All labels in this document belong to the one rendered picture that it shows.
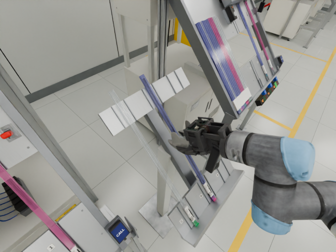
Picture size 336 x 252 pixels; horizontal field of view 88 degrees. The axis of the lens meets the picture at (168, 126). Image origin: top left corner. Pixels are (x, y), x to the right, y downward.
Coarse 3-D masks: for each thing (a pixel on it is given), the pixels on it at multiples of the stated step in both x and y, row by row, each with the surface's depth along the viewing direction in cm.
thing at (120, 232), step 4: (120, 224) 50; (116, 228) 49; (120, 228) 50; (124, 228) 51; (112, 232) 49; (116, 232) 49; (120, 232) 50; (124, 232) 51; (128, 232) 51; (116, 236) 49; (120, 236) 50; (124, 236) 50; (120, 240) 50
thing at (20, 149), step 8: (0, 112) 41; (0, 120) 41; (8, 120) 42; (16, 128) 43; (24, 136) 43; (0, 144) 41; (8, 144) 41; (16, 144) 42; (24, 144) 43; (32, 144) 44; (0, 152) 40; (8, 152) 41; (16, 152) 42; (24, 152) 43; (32, 152) 44; (0, 160) 40; (8, 160) 41; (16, 160) 42
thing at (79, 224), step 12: (72, 216) 47; (84, 216) 49; (48, 228) 45; (60, 228) 46; (72, 228) 47; (84, 228) 49; (96, 228) 51; (36, 240) 43; (48, 240) 44; (60, 240) 45; (72, 240) 47; (84, 240) 49; (96, 240) 50; (108, 240) 52
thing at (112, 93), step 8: (112, 96) 47; (120, 104) 48; (128, 120) 48; (136, 128) 50; (136, 136) 50; (144, 144) 50; (152, 152) 52; (152, 160) 52; (160, 168) 53; (168, 184) 54; (176, 192) 55
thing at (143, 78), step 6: (144, 78) 53; (144, 84) 53; (150, 90) 53; (150, 96) 54; (156, 96) 54; (156, 102) 54; (162, 108) 55; (162, 114) 55; (168, 120) 56; (168, 126) 57; (186, 156) 59; (192, 162) 60; (198, 174) 61; (204, 180) 62; (210, 198) 64
